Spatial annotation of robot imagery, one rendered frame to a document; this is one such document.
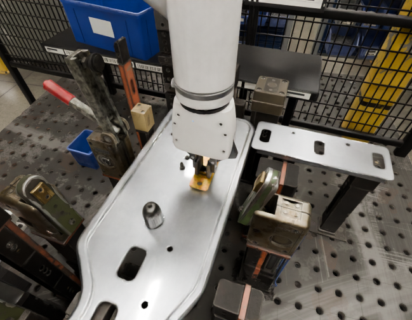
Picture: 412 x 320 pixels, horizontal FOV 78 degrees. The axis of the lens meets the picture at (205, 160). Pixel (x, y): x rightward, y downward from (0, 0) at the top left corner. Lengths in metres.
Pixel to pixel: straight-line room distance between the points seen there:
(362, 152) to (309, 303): 0.39
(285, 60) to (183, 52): 0.57
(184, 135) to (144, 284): 0.23
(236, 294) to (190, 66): 0.32
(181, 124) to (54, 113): 0.98
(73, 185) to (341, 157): 0.81
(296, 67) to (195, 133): 0.50
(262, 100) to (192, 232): 0.37
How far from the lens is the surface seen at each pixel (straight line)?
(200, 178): 0.50
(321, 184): 0.95
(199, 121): 0.38
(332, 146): 0.63
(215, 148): 0.41
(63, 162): 1.07
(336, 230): 0.84
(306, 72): 0.81
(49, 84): 0.56
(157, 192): 0.49
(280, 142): 0.60
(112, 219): 0.48
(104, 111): 0.50
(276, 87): 0.66
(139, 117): 0.57
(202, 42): 0.30
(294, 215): 0.43
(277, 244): 0.50
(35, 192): 0.45
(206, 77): 0.32
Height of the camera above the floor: 1.40
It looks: 48 degrees down
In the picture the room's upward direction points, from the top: straight up
